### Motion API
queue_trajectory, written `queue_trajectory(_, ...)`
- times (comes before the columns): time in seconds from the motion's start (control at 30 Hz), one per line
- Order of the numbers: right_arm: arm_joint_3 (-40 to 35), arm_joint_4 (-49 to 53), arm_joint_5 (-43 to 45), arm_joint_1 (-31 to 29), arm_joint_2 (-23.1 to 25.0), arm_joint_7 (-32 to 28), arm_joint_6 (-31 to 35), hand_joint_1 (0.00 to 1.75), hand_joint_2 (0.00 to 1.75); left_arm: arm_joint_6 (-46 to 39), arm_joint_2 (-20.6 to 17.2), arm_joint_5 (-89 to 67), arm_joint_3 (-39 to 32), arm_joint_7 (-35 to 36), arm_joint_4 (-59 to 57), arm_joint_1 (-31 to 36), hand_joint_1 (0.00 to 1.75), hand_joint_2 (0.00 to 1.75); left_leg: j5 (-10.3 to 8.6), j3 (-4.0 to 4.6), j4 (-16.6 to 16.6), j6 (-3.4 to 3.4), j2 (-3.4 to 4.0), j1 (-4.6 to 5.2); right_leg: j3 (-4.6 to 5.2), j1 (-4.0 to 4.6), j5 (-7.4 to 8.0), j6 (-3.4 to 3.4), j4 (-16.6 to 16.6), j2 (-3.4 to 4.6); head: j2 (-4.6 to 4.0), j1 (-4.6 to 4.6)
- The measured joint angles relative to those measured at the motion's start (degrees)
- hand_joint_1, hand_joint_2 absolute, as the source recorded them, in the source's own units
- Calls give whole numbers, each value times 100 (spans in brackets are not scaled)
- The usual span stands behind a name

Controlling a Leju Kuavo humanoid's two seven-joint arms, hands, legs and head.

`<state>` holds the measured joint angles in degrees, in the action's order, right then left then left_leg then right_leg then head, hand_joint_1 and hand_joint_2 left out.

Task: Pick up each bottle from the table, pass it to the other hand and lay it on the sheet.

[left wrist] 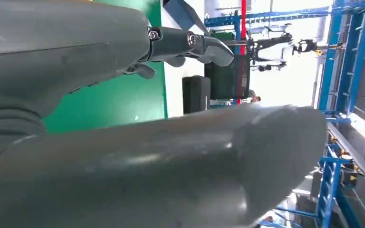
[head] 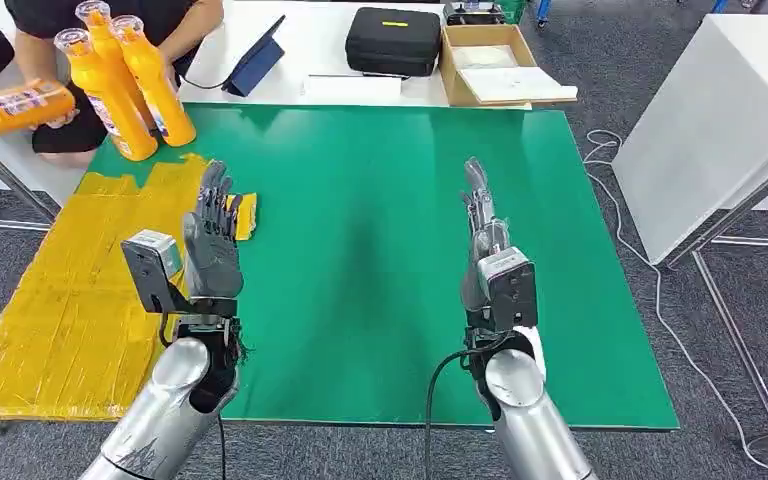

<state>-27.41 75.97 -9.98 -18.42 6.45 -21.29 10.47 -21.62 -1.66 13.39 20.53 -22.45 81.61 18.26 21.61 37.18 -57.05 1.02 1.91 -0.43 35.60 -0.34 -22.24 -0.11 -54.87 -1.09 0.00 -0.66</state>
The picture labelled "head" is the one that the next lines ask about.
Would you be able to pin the person's right hand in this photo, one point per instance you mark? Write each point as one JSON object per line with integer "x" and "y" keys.
{"x": 62, "y": 122}

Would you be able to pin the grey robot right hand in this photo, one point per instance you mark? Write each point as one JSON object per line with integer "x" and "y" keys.
{"x": 483, "y": 232}

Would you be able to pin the person's left hand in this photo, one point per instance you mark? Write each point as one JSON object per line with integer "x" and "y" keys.
{"x": 172, "y": 73}

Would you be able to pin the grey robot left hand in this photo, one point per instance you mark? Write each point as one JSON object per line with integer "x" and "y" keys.
{"x": 215, "y": 258}

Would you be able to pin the orange drink bottle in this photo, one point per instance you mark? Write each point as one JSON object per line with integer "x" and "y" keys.
{"x": 109, "y": 106}
{"x": 159, "y": 93}
{"x": 13, "y": 109}
{"x": 102, "y": 40}

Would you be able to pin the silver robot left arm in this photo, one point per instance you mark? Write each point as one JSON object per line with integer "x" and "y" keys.
{"x": 159, "y": 411}

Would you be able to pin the white side table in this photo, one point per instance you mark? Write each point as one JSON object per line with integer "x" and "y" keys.
{"x": 39, "y": 166}

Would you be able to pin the grey metal table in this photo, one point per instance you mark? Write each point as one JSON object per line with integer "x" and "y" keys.
{"x": 6, "y": 179}

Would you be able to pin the tablet in blue cover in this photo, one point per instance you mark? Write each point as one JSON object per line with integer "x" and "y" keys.
{"x": 255, "y": 63}

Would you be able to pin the person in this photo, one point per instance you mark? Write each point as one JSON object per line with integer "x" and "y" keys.
{"x": 39, "y": 16}

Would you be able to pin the green table mat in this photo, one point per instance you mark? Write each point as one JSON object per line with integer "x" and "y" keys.
{"x": 357, "y": 199}

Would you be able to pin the white desk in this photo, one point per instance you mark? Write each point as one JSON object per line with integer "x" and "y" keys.
{"x": 318, "y": 46}

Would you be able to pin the white sheet in box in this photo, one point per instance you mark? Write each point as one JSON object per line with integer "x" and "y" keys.
{"x": 516, "y": 83}

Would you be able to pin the yellow taped sheet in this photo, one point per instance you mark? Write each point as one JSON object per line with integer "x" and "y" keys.
{"x": 72, "y": 318}

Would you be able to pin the open cardboard box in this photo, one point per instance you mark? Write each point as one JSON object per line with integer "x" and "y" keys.
{"x": 449, "y": 73}

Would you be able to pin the white foam pad in box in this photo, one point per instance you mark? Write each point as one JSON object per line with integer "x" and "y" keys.
{"x": 483, "y": 56}

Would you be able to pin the black device behind box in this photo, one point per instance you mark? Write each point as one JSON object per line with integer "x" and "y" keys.
{"x": 473, "y": 13}

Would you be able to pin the green plastic crate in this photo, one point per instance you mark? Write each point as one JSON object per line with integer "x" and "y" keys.
{"x": 510, "y": 10}

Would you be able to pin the blue metal rack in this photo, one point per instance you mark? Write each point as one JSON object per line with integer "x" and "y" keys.
{"x": 543, "y": 10}

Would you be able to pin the white table with metal legs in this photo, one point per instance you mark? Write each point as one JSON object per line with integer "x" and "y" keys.
{"x": 702, "y": 132}

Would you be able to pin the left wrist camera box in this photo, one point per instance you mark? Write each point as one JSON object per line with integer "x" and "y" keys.
{"x": 152, "y": 272}

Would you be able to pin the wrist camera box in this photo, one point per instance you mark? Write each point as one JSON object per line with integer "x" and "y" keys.
{"x": 152, "y": 272}
{"x": 510, "y": 291}

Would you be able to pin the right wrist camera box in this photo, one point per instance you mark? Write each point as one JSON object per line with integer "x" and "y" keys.
{"x": 510, "y": 291}

